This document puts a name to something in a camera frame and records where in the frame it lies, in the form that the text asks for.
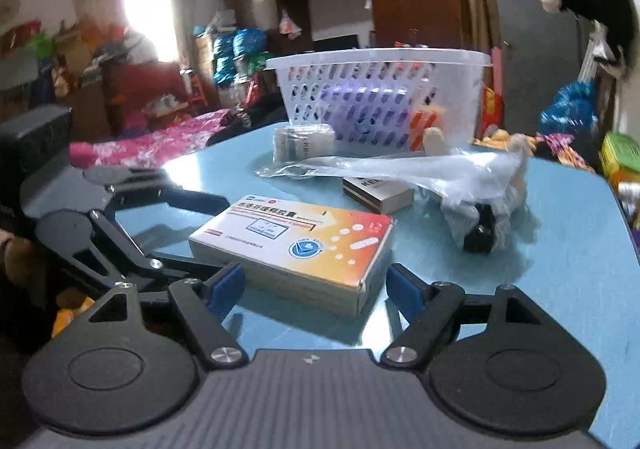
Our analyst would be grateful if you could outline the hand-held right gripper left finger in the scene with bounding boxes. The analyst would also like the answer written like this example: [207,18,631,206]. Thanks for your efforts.
[87,263,249,371]

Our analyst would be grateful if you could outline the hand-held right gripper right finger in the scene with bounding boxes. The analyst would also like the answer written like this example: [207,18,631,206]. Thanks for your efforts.
[379,263,552,371]

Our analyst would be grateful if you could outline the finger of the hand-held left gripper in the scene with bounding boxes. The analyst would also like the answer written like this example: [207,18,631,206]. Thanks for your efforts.
[82,166,232,218]
[34,209,222,303]

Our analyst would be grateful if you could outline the orange and white medicine box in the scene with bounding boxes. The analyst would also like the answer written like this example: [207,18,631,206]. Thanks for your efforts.
[188,195,396,318]

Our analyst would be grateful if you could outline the pink floral blanket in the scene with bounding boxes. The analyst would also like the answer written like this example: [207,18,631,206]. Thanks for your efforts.
[69,108,237,171]

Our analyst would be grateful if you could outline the small dark cardboard box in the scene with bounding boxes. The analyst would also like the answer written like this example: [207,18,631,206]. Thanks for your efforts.
[342,175,415,215]

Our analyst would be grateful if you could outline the red cabinet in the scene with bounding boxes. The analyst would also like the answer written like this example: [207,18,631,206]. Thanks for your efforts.
[101,60,187,136]

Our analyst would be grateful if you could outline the black bottle in white wrap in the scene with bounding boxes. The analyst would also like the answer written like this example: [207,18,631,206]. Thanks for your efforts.
[442,196,518,256]

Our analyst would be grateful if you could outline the clear plastic bag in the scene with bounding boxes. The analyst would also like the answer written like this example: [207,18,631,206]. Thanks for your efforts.
[255,148,532,217]

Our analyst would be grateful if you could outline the stack of blue patterned bags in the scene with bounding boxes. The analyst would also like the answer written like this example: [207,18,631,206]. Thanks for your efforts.
[212,28,268,86]

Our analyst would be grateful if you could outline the bright window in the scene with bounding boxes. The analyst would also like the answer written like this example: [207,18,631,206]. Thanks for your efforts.
[121,0,179,64]

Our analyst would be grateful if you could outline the white plastic basket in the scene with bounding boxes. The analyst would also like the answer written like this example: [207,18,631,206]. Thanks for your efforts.
[265,48,492,153]

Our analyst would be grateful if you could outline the blue patterned plastic bag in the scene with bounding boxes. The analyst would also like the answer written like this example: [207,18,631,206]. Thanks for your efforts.
[539,80,600,141]

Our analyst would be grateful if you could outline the yellow green box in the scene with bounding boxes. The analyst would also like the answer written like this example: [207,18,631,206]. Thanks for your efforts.
[599,130,640,182]

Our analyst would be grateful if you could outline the grey door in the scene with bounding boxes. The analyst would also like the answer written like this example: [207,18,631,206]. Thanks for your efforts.
[477,0,593,142]

